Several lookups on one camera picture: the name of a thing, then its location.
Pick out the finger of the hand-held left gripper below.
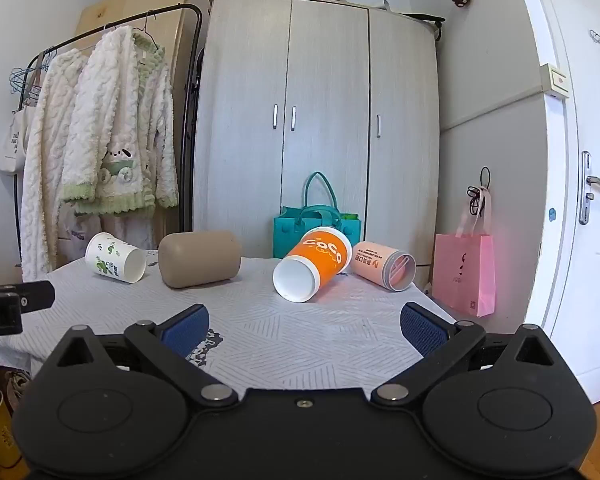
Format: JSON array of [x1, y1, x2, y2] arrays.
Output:
[[0, 281, 56, 314]]

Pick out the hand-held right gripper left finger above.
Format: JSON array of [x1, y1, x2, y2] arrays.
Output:
[[32, 304, 239, 409]]

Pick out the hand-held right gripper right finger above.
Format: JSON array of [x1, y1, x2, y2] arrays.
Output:
[[370, 301, 577, 408]]

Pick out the orange paper cup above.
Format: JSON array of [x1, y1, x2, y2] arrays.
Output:
[[272, 226, 354, 304]]

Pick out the beige cup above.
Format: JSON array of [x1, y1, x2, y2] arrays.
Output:
[[158, 230, 243, 289]]

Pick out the white cup with green print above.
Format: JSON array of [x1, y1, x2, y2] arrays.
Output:
[[85, 231, 148, 285]]

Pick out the pink paper cup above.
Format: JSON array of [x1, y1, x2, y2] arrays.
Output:
[[349, 241, 417, 293]]

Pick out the pink paper bag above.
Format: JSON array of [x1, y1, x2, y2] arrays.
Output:
[[431, 186, 496, 318]]

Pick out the shoe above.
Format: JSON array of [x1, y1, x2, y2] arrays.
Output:
[[5, 371, 34, 402]]

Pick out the light grey garment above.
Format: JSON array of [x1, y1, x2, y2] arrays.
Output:
[[59, 200, 157, 262]]

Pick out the white fluffy robe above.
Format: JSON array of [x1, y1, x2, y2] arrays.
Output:
[[20, 49, 89, 282]]

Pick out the teal handbag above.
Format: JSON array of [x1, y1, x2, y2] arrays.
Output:
[[273, 171, 362, 261]]

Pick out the white tote bag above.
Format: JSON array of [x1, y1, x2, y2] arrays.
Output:
[[0, 107, 31, 175]]

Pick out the white and green fluffy jacket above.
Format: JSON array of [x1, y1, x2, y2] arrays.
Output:
[[60, 25, 180, 216]]

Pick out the grey three-door wardrobe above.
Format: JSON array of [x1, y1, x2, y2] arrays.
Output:
[[192, 0, 441, 282]]

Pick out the white door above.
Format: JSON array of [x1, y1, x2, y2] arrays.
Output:
[[509, 0, 600, 392]]

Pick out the black clothes rack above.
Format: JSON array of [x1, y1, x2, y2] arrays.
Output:
[[17, 4, 204, 252]]

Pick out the pale wooden cabinet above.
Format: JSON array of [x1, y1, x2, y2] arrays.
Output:
[[75, 0, 211, 247]]

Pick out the black bag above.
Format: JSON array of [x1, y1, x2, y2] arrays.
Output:
[[380, 2, 447, 42]]

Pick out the black cord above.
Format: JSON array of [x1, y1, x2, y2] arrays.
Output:
[[472, 166, 492, 217]]

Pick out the blue wire hangers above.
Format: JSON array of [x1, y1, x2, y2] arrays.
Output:
[[8, 66, 42, 102]]

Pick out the metal door handle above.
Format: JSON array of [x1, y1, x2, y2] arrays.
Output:
[[579, 151, 600, 225]]

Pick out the beige wall box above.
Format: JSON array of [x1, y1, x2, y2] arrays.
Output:
[[539, 63, 571, 99]]

